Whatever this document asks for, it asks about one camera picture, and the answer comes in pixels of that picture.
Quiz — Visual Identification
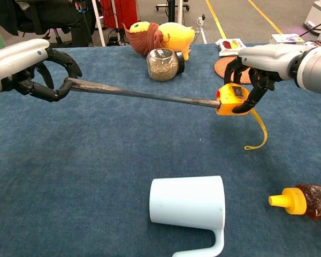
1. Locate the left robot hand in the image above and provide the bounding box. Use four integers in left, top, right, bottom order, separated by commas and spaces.
0, 38, 83, 103

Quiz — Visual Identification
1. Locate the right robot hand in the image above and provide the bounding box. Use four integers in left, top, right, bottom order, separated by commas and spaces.
224, 44, 297, 115

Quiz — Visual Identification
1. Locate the yellow tape measure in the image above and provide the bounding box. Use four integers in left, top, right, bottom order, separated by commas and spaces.
64, 77, 268, 150

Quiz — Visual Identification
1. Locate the white purple carton box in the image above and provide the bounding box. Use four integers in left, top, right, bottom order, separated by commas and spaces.
269, 33, 305, 46

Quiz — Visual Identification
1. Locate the white snack packet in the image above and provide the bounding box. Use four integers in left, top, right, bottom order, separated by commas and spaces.
215, 38, 248, 57

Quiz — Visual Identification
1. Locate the round woven brown coaster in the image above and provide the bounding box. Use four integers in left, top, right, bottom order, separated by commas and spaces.
213, 55, 254, 85

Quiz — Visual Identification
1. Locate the black office chair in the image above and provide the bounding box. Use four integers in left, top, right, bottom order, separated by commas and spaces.
16, 16, 72, 49

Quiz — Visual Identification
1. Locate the seated person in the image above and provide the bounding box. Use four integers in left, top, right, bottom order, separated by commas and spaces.
0, 0, 97, 48

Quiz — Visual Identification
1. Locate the white machine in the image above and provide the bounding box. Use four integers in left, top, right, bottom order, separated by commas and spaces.
302, 0, 321, 35

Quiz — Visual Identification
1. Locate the yellow plush toy brown hood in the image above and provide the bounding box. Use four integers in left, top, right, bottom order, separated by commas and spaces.
122, 21, 196, 62

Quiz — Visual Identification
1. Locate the glass seed jar black lid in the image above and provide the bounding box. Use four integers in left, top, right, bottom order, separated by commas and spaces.
146, 48, 186, 82

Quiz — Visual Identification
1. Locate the black rolling stand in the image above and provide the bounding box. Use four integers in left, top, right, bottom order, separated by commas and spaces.
155, 0, 190, 12

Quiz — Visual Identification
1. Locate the red cabinet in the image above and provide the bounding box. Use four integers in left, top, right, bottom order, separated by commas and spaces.
99, 0, 141, 29

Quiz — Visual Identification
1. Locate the blue table cloth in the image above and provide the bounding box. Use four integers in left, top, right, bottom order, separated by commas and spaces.
0, 43, 321, 257

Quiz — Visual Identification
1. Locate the honey bottle with yellow cap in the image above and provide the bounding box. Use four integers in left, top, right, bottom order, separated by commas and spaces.
268, 182, 321, 221

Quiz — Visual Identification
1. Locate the light blue plastic mug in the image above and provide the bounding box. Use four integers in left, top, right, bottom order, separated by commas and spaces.
149, 175, 226, 257

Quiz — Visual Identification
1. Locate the white floor cable cover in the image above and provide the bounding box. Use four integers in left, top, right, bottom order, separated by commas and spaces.
197, 13, 208, 45

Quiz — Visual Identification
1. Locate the white frame pole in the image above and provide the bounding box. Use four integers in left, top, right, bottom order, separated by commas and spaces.
90, 0, 106, 47
176, 0, 184, 25

